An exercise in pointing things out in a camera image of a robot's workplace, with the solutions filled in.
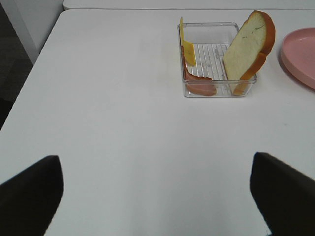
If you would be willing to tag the pink round plate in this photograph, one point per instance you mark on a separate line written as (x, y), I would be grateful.
(298, 55)

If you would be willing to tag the bacon strip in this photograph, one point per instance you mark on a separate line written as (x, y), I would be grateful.
(201, 89)

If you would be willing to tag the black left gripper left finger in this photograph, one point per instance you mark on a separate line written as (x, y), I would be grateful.
(30, 199)

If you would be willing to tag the left clear plastic container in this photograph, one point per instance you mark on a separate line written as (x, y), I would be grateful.
(211, 41)

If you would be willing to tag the yellow cheese slice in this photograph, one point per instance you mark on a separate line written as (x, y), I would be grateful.
(188, 47)

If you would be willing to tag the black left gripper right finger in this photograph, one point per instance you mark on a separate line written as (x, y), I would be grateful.
(284, 196)

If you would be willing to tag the left bread slice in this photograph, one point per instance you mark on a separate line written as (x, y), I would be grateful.
(250, 47)

